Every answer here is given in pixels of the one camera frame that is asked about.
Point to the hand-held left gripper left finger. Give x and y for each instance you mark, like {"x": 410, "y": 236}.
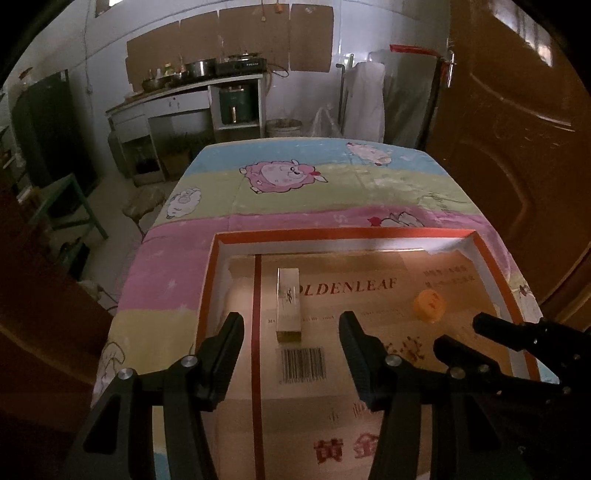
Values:
{"x": 231, "y": 355}

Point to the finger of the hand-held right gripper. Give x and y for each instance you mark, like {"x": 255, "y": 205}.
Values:
{"x": 508, "y": 330}
{"x": 508, "y": 378}

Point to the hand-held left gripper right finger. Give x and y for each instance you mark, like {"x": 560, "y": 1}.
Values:
{"x": 355, "y": 360}

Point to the plain orange bottle cap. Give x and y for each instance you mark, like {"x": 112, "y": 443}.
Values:
{"x": 429, "y": 307}

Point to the shallow orange-rimmed cardboard box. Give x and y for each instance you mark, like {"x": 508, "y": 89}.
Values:
{"x": 369, "y": 277}

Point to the wooden door jamb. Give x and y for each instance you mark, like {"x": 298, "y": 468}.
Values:
{"x": 41, "y": 323}
{"x": 572, "y": 295}

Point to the printed cartoon sheep blanket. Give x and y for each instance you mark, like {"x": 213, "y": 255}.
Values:
{"x": 286, "y": 203}

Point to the brown wooden door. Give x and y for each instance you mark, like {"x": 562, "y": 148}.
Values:
{"x": 508, "y": 138}

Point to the brown cardboard box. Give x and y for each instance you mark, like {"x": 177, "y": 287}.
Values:
{"x": 176, "y": 164}

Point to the woven basket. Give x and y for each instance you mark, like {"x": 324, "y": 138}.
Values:
{"x": 284, "y": 128}

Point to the clear plastic bag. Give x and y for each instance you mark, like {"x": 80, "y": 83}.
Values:
{"x": 325, "y": 122}

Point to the hanging clear plastic sheet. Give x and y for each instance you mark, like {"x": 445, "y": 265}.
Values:
{"x": 408, "y": 101}

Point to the green air fryer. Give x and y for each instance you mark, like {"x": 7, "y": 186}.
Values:
{"x": 234, "y": 105}

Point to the white kitchen counter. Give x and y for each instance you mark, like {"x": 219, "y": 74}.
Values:
{"x": 175, "y": 104}

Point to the white covered sack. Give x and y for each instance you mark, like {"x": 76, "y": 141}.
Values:
{"x": 367, "y": 101}

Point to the metal pole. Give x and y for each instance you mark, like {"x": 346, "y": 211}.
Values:
{"x": 342, "y": 92}

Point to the metal basin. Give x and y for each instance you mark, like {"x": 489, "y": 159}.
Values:
{"x": 156, "y": 83}

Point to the black cooktop stove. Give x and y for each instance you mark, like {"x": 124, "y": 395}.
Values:
{"x": 240, "y": 67}

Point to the dark tall cabinet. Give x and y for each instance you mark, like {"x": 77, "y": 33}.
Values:
{"x": 51, "y": 129}

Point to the steel pot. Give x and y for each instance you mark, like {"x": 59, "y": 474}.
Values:
{"x": 200, "y": 68}

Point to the cluster of condiment bottles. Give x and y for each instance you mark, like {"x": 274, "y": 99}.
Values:
{"x": 166, "y": 71}

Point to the red paper strip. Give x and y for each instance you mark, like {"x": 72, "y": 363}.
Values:
{"x": 411, "y": 48}

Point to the steel wok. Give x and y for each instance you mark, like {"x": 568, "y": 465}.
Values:
{"x": 242, "y": 57}

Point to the green metal frame stool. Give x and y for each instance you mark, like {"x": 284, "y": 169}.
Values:
{"x": 87, "y": 203}

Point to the cardboard wall sheets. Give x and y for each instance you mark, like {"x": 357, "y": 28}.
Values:
{"x": 254, "y": 37}

